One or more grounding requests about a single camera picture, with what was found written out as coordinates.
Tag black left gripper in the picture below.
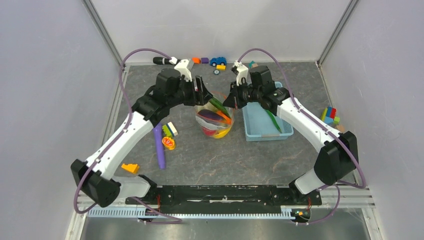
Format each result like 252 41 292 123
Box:
168 75 214 108

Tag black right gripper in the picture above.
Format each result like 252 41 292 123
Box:
223 79 262 110

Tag light blue plastic basket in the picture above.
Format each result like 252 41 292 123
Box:
242 102 294 142

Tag purple eggplant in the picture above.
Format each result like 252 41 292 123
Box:
197 109 224 123

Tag green cucumber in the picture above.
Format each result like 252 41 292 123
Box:
208 97 232 119

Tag clear zip top bag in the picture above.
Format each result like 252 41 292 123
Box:
194 91 235 139

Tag yellow bell pepper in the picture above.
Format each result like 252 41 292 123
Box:
211 127 231 139

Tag green chili pepper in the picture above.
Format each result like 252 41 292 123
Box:
265 109 283 134

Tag orange fruit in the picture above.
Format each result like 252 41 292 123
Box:
216 110 232 125

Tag red apple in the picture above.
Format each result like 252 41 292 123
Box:
201 126 216 137

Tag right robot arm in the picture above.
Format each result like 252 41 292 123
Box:
223 62 358 204

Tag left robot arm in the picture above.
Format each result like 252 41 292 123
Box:
70 68 213 208

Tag teal and tan blocks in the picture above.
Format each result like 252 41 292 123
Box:
249 61 258 69

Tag black microphone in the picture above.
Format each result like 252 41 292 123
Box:
152 56 181 65

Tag orange toy piece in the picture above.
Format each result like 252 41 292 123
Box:
191 57 202 64

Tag green blue white block stack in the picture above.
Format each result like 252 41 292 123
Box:
161 122 179 138

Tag purple toy stick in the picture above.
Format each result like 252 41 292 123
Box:
152 123 166 170

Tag yellow toy block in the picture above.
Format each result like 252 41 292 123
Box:
216 65 226 71

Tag purple toy block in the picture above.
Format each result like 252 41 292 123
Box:
200 57 210 64

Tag blue toy car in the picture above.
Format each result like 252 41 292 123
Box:
209 56 227 67

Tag yellow red toy disc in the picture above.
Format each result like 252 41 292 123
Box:
161 136 176 150

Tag colourful block stack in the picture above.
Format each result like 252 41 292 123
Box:
320 106 340 125

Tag yellow cheese wedge toy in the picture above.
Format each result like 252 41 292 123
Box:
121 163 140 175

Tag tan wooden cube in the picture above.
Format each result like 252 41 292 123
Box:
336 124 346 133

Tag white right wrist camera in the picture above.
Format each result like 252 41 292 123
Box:
231 61 249 86

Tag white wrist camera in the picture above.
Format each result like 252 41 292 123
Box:
231 61 249 86
169 57 194 82

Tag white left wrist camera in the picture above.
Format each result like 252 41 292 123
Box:
169 57 194 82

